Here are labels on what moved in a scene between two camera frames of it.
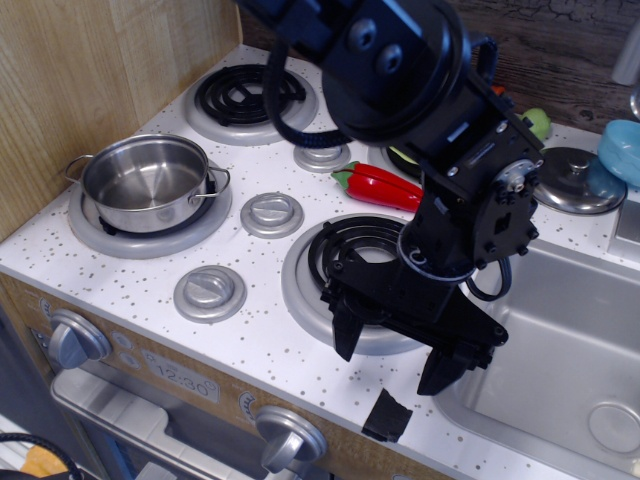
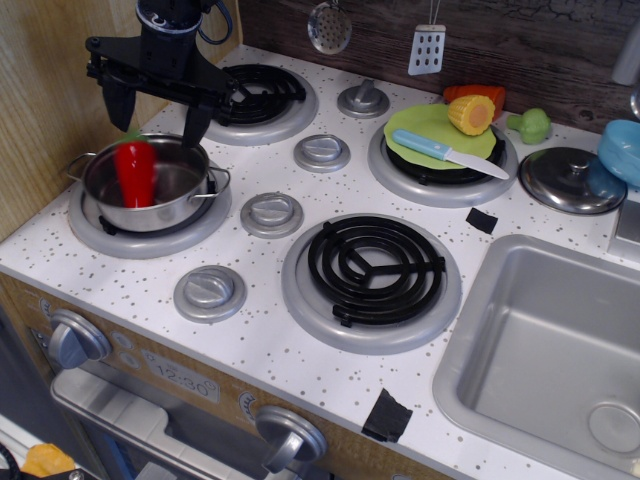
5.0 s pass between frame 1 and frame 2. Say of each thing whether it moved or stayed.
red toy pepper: moved
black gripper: moved
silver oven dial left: stayed
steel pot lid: stayed
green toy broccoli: stayed
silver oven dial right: stayed
